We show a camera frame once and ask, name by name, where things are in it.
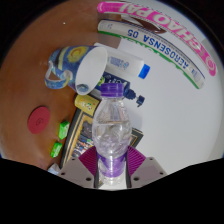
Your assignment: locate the amber pump bottle yellow label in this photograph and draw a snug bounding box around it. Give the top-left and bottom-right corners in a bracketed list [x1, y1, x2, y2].
[73, 94, 101, 117]

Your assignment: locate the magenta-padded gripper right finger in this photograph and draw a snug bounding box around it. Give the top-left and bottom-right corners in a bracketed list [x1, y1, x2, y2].
[125, 145, 168, 189]

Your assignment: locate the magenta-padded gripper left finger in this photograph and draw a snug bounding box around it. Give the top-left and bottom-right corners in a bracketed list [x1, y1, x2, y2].
[57, 146, 100, 189]

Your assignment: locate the pink printed tube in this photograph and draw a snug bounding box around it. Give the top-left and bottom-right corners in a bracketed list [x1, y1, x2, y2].
[96, 1, 218, 78]

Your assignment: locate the white bottle with blue cap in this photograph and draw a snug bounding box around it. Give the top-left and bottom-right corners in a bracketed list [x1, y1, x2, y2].
[94, 42, 151, 80]

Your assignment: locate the clear purple-capped water bottle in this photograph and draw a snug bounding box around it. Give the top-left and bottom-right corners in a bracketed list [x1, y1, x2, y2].
[91, 83, 133, 187]

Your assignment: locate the flat round red coaster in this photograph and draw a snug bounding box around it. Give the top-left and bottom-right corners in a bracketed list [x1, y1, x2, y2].
[27, 106, 51, 135]

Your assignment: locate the white and green tube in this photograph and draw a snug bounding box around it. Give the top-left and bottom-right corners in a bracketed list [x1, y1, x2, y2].
[97, 19, 205, 90]

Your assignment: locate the blue swirl-print mug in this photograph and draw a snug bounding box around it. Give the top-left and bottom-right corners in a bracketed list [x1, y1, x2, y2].
[44, 45, 109, 97]

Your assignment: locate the brown wooden chair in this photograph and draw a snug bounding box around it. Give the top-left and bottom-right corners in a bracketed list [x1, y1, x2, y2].
[126, 13, 168, 35]

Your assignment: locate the dark blue pump bottle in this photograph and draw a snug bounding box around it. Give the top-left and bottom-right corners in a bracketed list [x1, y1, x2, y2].
[94, 71, 146, 108]

